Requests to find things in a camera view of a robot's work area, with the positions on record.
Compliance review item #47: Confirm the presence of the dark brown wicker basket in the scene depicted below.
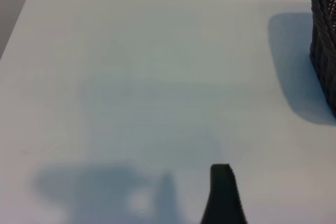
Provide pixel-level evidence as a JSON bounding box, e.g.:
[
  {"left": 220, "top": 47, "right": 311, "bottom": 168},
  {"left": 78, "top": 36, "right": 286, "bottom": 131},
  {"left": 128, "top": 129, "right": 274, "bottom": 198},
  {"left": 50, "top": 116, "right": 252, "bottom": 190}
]
[{"left": 309, "top": 0, "right": 336, "bottom": 119}]

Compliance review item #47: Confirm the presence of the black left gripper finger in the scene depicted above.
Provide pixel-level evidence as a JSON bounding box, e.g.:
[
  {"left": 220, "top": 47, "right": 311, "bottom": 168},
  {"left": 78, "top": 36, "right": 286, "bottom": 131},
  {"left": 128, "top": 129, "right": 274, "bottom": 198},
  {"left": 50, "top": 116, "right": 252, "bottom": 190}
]
[{"left": 199, "top": 163, "right": 248, "bottom": 224}]

